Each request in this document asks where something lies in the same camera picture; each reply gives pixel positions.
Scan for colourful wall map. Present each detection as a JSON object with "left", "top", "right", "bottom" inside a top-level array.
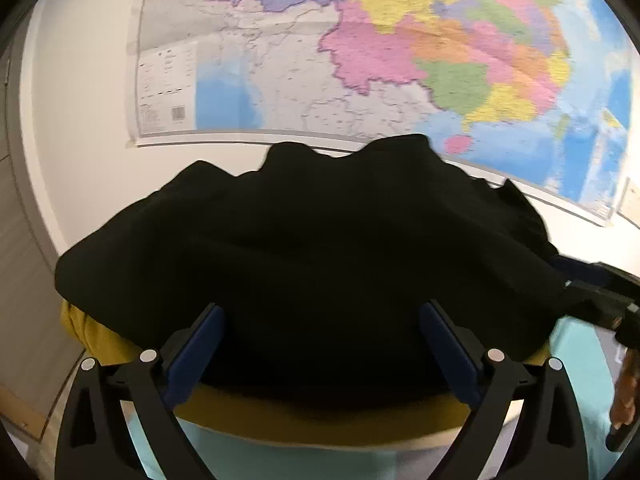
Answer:
[{"left": 127, "top": 0, "right": 637, "bottom": 221}]

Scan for black coat with gold buttons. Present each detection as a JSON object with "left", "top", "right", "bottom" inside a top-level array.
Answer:
[{"left": 55, "top": 134, "right": 570, "bottom": 414}]

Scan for teal grey bed sheet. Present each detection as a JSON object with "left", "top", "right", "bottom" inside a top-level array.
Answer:
[{"left": 124, "top": 316, "right": 624, "bottom": 480}]

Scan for person's right hand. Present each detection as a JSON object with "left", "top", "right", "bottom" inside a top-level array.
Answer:
[{"left": 610, "top": 349, "right": 639, "bottom": 430}]

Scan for mustard yellow garment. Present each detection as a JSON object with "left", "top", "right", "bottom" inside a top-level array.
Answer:
[{"left": 60, "top": 301, "right": 551, "bottom": 449}]

